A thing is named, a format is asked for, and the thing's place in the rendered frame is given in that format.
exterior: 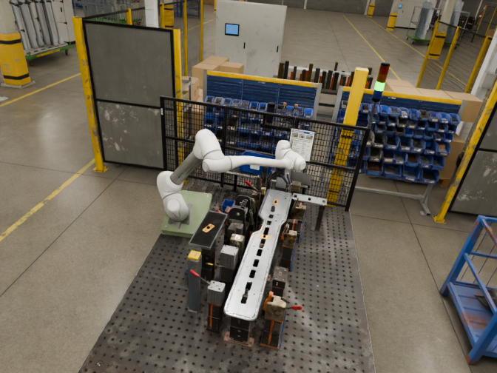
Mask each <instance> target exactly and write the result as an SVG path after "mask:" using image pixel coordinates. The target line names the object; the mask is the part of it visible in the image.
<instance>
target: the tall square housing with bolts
mask: <svg viewBox="0 0 497 373"><path fill-rule="evenodd" d="M237 258H238V248H237V247H234V246H228V245H224V246H223V248H222V250H221V252H220V280H219V282H221V283H224V284H225V296H224V301H226V300H227V298H228V296H229V293H230V290H231V287H232V284H233V283H234V279H235V277H236V275H235V268H236V265H237ZM221 266H224V267H225V268H224V267H221Z"/></svg>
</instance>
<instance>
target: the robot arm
mask: <svg viewBox="0 0 497 373"><path fill-rule="evenodd" d="M195 140H196V142H195V145H194V148H193V151H192V152H191V153H190V154H189V156H188V157H187V158H186V159H185V160H184V161H183V162H182V163H181V165H180V166H179V167H178V168H177V169H176V170H175V171H174V172H170V171H164V172H161V173H160V174H159V175H158V178H157V185H158V190H159V193H160V196H161V197H162V200H163V205H164V209H165V212H166V214H167V215H168V216H169V221H168V223H169V224H177V229H179V228H180V225H181V224H187V225H189V224H190V223H191V222H190V215H191V208H192V204H191V203H189V204H186V203H185V201H184V199H183V196H182V195H181V192H180V191H181V189H182V186H183V181H184V180H185V179H186V178H187V177H188V176H189V175H190V174H191V173H192V172H193V171H194V170H195V168H196V167H197V166H198V165H199V164H200V163H201V162H202V161H203V170H204V171H205V172H207V173H222V172H226V171H229V170H232V169H234V168H236V167H239V166H242V165H257V166H264V167H275V171H273V170H271V172H270V174H269V175H268V177H267V178H266V181H268V189H269V188H270V183H271V179H273V178H275V177H276V176H277V177H279V178H282V179H283V180H284V181H285V182H286V187H285V192H286V190H287V189H288V185H291V180H290V178H289V176H288V172H287V173H285V169H292V170H296V171H301V170H303V169H304V168H305V159H304V158H303V157H302V156H301V155H299V154H298V153H296V152H294V151H292V149H291V148H290V144H289V142H288V141H285V140H281V141H279V142H278V144H277V148H276V152H275V156H276V160H274V159H269V158H259V157H254V156H224V154H223V153H222V151H221V148H220V145H219V143H218V141H217V139H216V137H215V135H214V134H213V133H212V132H211V131H210V130H207V129H205V130H201V131H199V132H198V133H197V135H196V138H195ZM272 173H274V175H273V176H272V177H270V176H271V174H272ZM284 175H286V176H287V179H288V181H287V180H286V178H285V176H284ZM269 177H270V178H269ZM268 178H269V179H268Z"/></svg>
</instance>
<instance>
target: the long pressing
mask: <svg viewBox="0 0 497 373"><path fill-rule="evenodd" d="M292 196H293V195H292V194H291V193H290V192H283V191H279V190H275V189H267V191H266V194H265V197H264V199H263V202H262V204H261V207H260V210H259V212H258V216H259V217H260V218H261V219H262V220H263V225H262V227H261V229H260V231H257V232H253V233H252V234H251V237H250V239H249V242H248V245H247V247H246V250H245V253H244V256H243V259H242V260H241V263H240V266H239V269H238V271H237V274H236V277H235V279H234V283H233V284H232V287H231V290H230V293H229V296H228V298H227V300H226V304H225V306H224V308H223V311H224V313H225V314H226V315H228V316H230V317H235V318H239V319H242V320H247V321H253V320H255V319H256V318H257V314H258V311H259V308H260V303H261V300H262V297H263V292H264V289H265V286H266V281H267V278H268V273H269V270H270V267H271V262H272V259H273V256H274V250H275V248H276V245H277V240H278V237H279V233H280V229H281V226H282V224H283V223H285V222H286V220H287V217H288V211H289V208H290V205H291V199H292ZM274 199H276V200H279V201H278V204H277V206H276V205H273V202H274ZM272 206H275V212H272V211H271V207H272ZM269 215H273V218H269ZM268 221H271V225H267V222H268ZM266 227H268V228H269V231H268V234H267V235H268V236H271V238H270V240H268V239H266V242H265V244H264V247H263V248H260V247H259V246H260V242H261V240H262V239H264V238H258V236H259V234H261V235H263V233H264V231H265V228H266ZM258 249H261V250H262V254H261V256H260V257H259V256H257V251H258ZM255 259H257V260H259V263H258V266H257V267H255V266H253V264H254V260H255ZM251 270H254V271H256V272H255V275H254V278H250V277H249V275H250V273H251ZM247 282H252V285H251V288H250V290H249V291H248V294H246V293H245V288H246V284H247ZM238 290H239V291H238ZM244 294H245V295H248V298H247V301H246V304H243V303H241V300H242V297H243V295H244ZM254 294H255V295H254Z"/></svg>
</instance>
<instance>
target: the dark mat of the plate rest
mask: <svg viewBox="0 0 497 373"><path fill-rule="evenodd" d="M225 217H226V215H224V214H220V213H216V212H210V211H209V212H208V213H207V215H206V217H205V218H204V220H203V222H202V224H201V225H200V227H199V228H198V230H197V231H196V233H195V235H194V237H193V238H192V240H191V242H190V243H193V244H197V245H201V246H207V247H210V246H211V244H212V241H213V240H214V238H215V236H216V234H217V232H218V230H219V228H220V226H221V224H222V222H223V221H224V219H225ZM209 224H212V225H214V227H213V228H212V229H210V230H209V231H208V232H204V231H203V229H204V228H205V227H207V226H208V225H209Z"/></svg>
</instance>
